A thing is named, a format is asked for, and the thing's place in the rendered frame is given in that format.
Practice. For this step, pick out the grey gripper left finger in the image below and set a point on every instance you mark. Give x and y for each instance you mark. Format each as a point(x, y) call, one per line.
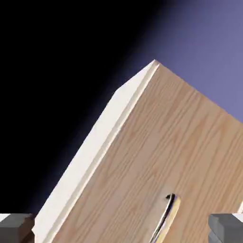
point(13, 227)

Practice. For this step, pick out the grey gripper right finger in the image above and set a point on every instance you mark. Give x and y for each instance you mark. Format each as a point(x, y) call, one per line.
point(226, 227)

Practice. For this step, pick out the light wood drawer front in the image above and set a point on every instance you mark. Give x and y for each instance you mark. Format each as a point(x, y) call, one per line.
point(161, 142)

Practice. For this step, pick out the light wood cabinet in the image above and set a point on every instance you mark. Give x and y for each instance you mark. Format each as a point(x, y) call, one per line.
point(98, 161)

